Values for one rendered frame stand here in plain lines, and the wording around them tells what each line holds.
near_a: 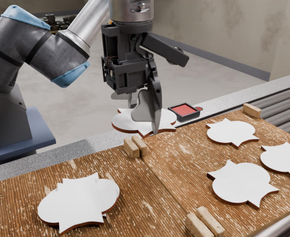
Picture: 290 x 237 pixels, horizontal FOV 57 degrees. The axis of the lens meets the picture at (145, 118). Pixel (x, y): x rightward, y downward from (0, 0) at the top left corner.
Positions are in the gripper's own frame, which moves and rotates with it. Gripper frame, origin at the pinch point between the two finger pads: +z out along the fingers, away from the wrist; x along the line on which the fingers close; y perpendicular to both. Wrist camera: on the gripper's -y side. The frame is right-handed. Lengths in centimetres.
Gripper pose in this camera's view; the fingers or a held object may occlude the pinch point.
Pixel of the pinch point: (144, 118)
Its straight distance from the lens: 57.3
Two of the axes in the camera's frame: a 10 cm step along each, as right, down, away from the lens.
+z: 0.2, 8.6, 5.0
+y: -8.8, 2.5, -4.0
